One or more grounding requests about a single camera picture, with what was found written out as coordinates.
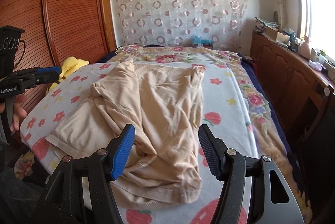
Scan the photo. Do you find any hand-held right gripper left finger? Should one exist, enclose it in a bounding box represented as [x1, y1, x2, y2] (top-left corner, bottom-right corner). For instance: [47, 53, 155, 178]
[38, 124, 136, 224]

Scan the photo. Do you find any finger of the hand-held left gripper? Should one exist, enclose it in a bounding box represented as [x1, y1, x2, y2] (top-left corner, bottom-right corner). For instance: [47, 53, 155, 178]
[16, 66, 62, 90]

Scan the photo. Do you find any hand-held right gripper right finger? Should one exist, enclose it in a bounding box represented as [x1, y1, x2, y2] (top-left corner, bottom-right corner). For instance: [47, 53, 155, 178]
[198, 125, 305, 224]

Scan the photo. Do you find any beige printed t-shirt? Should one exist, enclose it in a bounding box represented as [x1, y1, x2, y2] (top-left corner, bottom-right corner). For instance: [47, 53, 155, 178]
[49, 58, 205, 210]

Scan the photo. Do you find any person's left hand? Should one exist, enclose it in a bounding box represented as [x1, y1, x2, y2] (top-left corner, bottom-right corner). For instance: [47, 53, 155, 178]
[10, 94, 28, 133]

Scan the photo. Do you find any yellow plush toy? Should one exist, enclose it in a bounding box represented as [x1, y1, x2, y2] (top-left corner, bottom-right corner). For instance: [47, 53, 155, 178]
[46, 57, 89, 96]

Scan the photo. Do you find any white flower print blanket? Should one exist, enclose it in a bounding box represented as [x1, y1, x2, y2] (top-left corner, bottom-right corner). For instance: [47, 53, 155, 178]
[19, 62, 259, 224]

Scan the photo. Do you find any wooden louvered wardrobe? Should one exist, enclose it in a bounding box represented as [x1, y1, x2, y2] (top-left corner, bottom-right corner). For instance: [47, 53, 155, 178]
[0, 0, 117, 120]

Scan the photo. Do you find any dark chair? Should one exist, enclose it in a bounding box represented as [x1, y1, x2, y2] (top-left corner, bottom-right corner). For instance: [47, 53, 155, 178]
[296, 83, 335, 224]

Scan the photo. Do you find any floral rose quilt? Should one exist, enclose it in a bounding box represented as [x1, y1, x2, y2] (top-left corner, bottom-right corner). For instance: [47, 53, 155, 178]
[14, 45, 305, 203]

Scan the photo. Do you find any dark grey clothing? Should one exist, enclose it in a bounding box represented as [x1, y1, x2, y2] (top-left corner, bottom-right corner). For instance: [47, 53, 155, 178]
[0, 140, 53, 224]

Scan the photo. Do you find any blue plastic bag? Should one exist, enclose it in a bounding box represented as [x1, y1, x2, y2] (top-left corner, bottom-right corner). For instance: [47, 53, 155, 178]
[191, 34, 213, 48]

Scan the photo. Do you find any wooden cabinet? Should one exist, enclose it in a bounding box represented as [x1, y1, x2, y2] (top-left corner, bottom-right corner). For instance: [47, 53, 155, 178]
[250, 30, 335, 133]

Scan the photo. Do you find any cardboard box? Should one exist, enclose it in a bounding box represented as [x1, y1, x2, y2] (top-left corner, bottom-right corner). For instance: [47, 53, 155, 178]
[264, 26, 288, 42]

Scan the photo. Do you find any pale pink bottle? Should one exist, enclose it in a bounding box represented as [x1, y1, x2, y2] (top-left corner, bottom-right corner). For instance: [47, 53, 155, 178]
[299, 36, 312, 59]

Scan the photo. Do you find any stack of papers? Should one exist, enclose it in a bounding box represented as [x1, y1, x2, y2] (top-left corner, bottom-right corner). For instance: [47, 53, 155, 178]
[255, 17, 279, 31]

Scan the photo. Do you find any window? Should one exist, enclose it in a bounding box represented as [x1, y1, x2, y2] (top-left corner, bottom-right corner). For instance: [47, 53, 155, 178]
[289, 0, 335, 62]

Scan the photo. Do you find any sheer circle pattern wall curtain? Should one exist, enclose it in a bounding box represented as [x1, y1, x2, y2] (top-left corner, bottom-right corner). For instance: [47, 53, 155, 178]
[108, 0, 249, 50]

